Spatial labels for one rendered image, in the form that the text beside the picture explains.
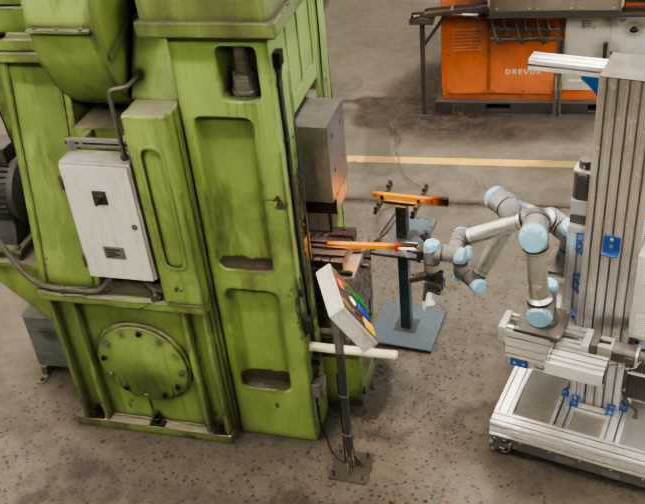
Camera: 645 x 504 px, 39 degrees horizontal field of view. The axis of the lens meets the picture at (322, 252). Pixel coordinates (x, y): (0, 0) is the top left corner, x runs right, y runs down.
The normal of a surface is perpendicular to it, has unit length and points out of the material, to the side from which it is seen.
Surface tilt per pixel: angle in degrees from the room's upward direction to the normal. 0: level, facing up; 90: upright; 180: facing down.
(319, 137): 90
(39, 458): 0
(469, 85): 90
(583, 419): 0
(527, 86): 90
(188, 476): 0
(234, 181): 89
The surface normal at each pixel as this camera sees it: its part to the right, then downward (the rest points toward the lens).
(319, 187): -0.25, 0.58
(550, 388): -0.09, -0.81
